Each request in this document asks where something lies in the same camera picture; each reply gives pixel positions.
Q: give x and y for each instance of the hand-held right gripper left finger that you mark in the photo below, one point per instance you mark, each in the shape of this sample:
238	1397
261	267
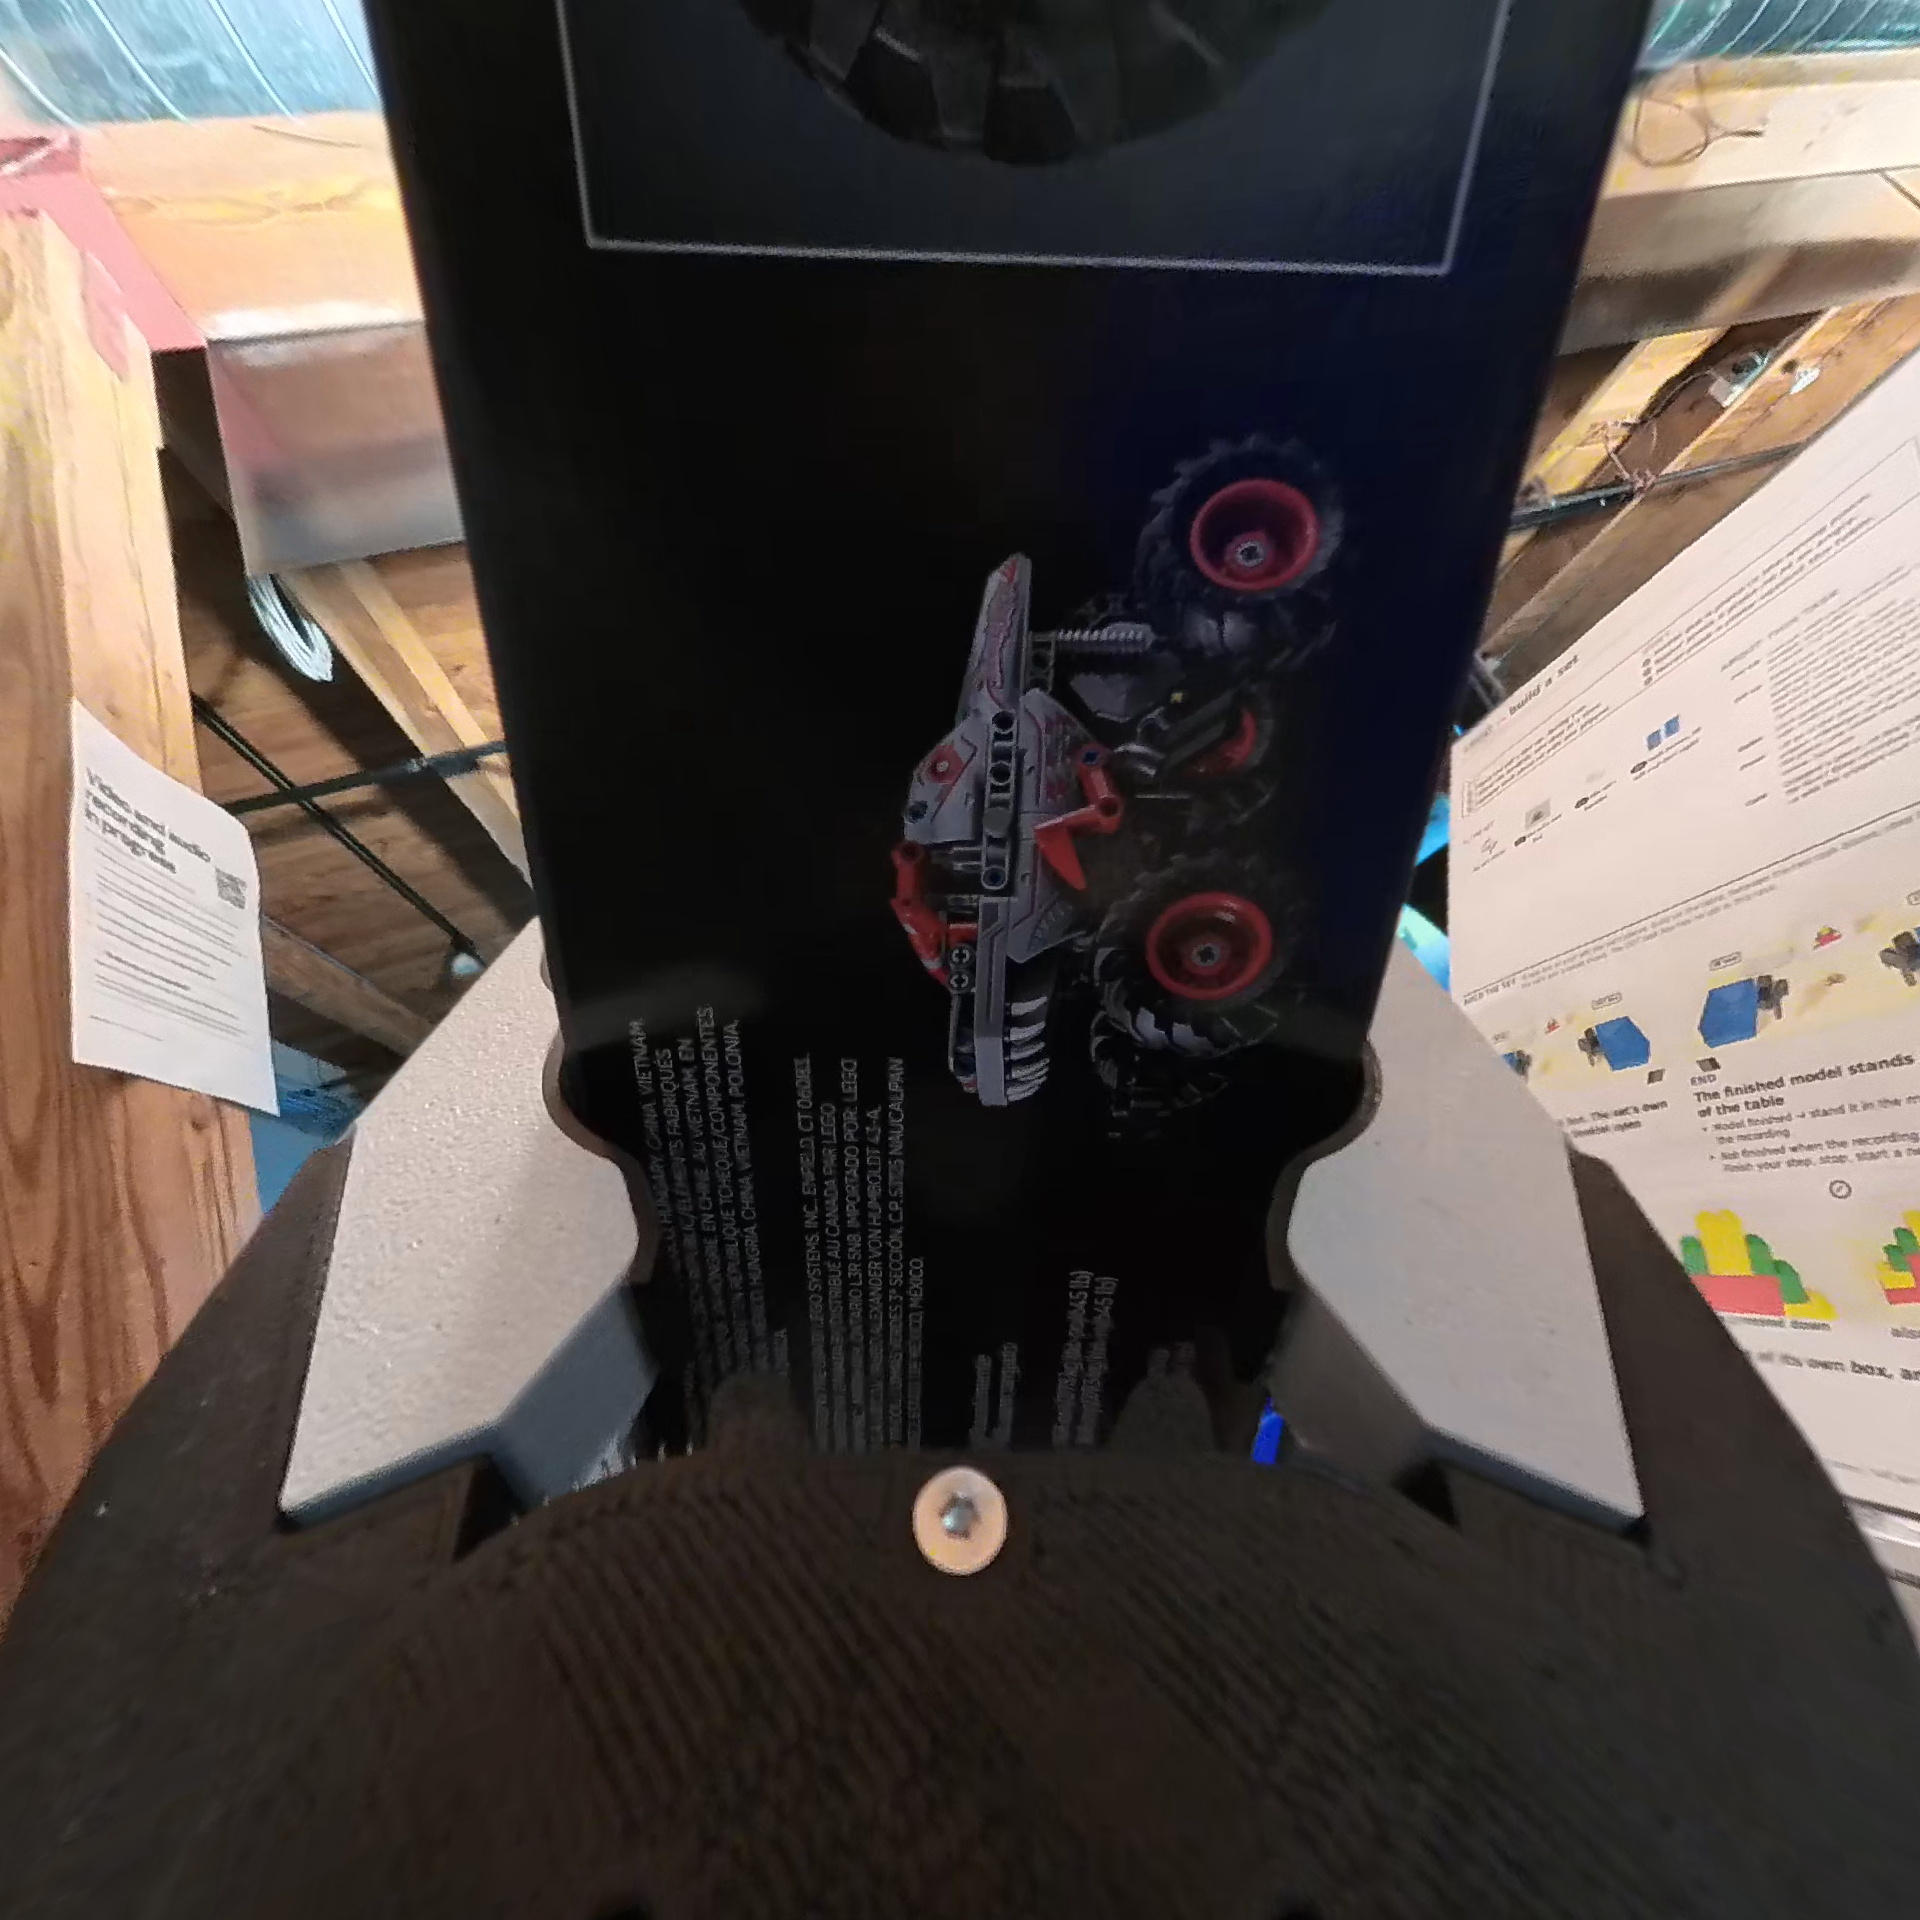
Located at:
466	1277

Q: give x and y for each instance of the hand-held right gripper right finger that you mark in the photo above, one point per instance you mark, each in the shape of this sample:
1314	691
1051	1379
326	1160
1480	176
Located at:
1440	1289

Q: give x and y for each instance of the black monster truck toy box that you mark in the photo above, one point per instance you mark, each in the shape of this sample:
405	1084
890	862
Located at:
780	600

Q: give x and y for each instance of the light blue plastic object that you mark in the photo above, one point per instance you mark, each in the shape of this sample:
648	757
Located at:
1426	902

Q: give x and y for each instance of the white notice paper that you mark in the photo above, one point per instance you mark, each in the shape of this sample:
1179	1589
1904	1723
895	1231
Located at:
166	932

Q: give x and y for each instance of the printed instruction sheet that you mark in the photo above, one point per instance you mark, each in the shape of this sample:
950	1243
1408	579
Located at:
1724	902

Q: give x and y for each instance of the wooden post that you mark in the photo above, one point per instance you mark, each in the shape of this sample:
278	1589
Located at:
90	600

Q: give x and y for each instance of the silver metal duct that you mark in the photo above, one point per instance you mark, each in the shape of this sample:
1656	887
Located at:
330	435

